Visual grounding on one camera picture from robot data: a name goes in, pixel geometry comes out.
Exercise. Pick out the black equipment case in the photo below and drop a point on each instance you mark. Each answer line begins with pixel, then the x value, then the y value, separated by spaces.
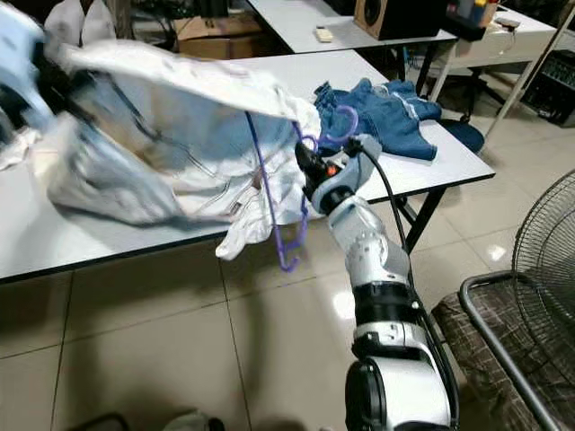
pixel 552 90

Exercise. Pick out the wooden speaker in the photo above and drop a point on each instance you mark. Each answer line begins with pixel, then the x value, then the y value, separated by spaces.
pixel 400 18

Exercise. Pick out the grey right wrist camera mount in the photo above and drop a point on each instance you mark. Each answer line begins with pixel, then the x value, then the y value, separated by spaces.
pixel 365 175

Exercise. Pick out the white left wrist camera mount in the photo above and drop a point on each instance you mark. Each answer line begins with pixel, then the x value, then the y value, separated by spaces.
pixel 18 45

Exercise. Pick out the metal chair checkered cushion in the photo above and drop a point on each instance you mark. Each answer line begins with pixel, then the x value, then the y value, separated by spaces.
pixel 503 350

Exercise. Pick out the small white remote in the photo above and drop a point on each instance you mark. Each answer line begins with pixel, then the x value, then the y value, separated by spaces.
pixel 323 34

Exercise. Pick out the long grey table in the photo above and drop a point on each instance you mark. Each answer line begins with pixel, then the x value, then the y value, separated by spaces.
pixel 458 163

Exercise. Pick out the white long coat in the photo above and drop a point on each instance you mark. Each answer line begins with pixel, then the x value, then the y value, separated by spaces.
pixel 189 135

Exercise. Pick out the black floor fan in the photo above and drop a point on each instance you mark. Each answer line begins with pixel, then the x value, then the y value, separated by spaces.
pixel 548 260

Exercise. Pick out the purple plastic hanger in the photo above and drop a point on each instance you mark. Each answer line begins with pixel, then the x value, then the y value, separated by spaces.
pixel 357 126

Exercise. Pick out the cream side table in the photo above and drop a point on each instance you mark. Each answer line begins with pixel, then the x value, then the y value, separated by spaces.
pixel 503 45

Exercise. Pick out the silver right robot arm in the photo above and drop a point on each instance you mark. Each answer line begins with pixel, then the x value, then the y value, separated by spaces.
pixel 382 269

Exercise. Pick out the white table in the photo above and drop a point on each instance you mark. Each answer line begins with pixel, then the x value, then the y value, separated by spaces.
pixel 287 22

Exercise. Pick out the white plastic bag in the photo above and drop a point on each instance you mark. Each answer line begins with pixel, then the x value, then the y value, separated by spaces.
pixel 94 22
pixel 63 22

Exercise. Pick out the grey robot foot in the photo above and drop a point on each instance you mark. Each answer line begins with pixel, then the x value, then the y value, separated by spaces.
pixel 193 422

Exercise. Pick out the black device colourful buttons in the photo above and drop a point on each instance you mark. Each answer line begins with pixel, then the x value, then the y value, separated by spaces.
pixel 472 22

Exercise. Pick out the blue chair seat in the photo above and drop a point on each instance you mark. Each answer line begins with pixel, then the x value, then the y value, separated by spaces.
pixel 465 135

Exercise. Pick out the blue jeans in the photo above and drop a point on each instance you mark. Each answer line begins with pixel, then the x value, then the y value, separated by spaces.
pixel 391 117

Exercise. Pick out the flat cardboard box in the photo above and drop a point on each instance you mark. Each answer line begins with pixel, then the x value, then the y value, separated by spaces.
pixel 216 36

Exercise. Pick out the cream jacket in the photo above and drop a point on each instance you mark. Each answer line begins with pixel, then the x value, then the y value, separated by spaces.
pixel 18 151

